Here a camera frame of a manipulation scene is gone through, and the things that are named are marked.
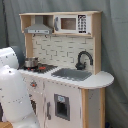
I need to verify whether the white oven door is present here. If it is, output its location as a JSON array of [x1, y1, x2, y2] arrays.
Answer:
[[28, 90, 44, 128]]

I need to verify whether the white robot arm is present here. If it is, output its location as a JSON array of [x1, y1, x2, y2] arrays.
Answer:
[[0, 46, 40, 128]]

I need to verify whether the wooden toy kitchen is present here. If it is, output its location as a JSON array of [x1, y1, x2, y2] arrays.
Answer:
[[20, 11, 114, 128]]

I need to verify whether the grey toy sink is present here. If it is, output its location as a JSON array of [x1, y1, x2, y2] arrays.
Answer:
[[52, 68, 92, 81]]

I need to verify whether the black toy faucet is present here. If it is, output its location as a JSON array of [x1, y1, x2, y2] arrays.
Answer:
[[75, 51, 93, 70]]

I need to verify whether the black toy stovetop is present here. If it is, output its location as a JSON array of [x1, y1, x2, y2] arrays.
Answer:
[[23, 63, 55, 73]]

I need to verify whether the metal toy pot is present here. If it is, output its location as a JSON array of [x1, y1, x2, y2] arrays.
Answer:
[[25, 57, 38, 68]]

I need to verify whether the right oven knob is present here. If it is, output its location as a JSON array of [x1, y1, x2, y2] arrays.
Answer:
[[30, 81, 37, 88]]

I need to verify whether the white cabinet door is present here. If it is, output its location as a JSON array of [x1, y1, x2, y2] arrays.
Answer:
[[45, 81, 82, 128]]

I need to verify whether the toy microwave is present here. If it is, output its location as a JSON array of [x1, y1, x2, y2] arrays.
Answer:
[[54, 14, 91, 34]]

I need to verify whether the grey range hood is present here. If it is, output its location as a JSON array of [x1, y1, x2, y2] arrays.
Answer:
[[24, 16, 52, 35]]

